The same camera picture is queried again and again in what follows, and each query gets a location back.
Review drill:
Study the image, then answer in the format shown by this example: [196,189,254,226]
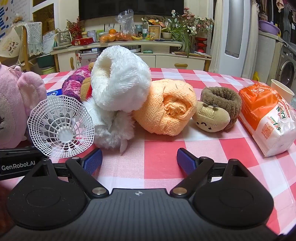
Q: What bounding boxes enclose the wooden photo frame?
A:
[147,25,161,40]

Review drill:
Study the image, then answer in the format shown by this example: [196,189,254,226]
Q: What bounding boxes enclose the pink plush toy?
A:
[0,64,48,149]

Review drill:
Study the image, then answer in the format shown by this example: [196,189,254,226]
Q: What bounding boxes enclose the purple plastic basin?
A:
[258,20,280,35]

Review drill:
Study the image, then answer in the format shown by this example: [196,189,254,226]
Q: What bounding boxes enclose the clear plastic bag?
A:
[116,9,134,35]

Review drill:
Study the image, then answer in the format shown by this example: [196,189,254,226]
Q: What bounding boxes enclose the black television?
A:
[79,0,185,21]

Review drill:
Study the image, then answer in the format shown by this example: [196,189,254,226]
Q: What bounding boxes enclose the white plastic mesh basket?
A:
[27,95,95,159]

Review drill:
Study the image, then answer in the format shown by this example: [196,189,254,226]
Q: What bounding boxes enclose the orange knitted towel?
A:
[133,79,197,136]

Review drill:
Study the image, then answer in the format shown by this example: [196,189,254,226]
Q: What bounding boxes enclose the red checkered tablecloth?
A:
[39,67,296,234]

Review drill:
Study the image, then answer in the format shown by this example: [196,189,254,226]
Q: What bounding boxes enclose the red vase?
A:
[195,37,206,54]

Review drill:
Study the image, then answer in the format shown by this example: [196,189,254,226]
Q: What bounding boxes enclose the white wall shelf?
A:
[31,0,58,35]

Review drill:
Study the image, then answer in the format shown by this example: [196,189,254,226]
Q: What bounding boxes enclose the green product boxes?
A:
[87,30,104,42]

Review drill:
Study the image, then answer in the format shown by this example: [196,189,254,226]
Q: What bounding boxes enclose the cream television cabinet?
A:
[50,39,212,72]

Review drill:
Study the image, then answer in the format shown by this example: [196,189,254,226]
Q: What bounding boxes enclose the red berry plant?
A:
[67,16,84,39]

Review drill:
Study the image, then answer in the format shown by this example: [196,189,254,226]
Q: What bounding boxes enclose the cream covered cabinet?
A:
[254,31,285,81]

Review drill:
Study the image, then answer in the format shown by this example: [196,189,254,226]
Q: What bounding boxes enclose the brown bear plush red shirt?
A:
[80,62,95,101]

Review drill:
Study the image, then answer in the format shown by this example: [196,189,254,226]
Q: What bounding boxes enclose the cream cartoon print cloth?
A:
[0,25,26,63]

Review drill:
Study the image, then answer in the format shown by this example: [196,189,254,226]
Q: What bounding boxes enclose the artificial flower bouquet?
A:
[171,8,214,35]

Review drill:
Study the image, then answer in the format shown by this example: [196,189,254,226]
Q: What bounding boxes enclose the brown plush slipper with face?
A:
[193,87,242,133]

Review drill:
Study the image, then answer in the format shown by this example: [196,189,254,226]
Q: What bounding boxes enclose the paper cup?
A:
[270,79,295,102]

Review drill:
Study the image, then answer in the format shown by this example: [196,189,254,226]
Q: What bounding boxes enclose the potted spider plant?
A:
[161,23,195,56]

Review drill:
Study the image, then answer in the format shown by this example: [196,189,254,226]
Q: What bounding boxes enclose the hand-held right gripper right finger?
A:
[170,148,252,199]

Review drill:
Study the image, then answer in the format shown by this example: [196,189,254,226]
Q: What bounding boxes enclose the light green bucket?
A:
[40,66,57,75]

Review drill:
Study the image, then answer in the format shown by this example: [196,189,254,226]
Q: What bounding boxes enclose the purple knitted hat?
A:
[62,66,92,102]

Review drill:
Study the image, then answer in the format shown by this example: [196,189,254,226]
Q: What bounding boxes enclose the wooden chair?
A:
[11,22,58,72]

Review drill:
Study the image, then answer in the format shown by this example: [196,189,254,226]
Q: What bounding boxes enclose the pile of oranges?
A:
[99,29,132,43]

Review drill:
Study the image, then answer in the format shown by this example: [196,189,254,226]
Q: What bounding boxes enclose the red gift box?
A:
[71,37,94,46]

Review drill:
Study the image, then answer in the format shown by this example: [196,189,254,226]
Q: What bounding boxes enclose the wall poster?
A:
[0,0,30,39]

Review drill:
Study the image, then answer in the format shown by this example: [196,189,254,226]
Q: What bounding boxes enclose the white lace cloth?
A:
[25,22,43,56]

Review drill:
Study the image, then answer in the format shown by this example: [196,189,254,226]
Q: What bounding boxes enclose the orange tissue pack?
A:
[238,83,296,157]

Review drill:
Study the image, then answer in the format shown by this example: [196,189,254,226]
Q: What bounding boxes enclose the white tower air conditioner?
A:
[209,0,259,80]

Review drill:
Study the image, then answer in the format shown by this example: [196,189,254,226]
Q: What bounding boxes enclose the grey storage box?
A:
[80,52,100,64]

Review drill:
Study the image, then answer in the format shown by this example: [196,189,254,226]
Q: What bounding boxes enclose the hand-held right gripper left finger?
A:
[30,148,110,199]

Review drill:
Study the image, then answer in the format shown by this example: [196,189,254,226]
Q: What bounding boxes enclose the washing machine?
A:
[276,44,296,90]

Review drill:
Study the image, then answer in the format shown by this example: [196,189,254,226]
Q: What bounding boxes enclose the dark green bin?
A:
[37,54,55,67]

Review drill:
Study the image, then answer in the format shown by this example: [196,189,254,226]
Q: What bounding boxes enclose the white fluffy plush cloth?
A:
[82,46,152,153]

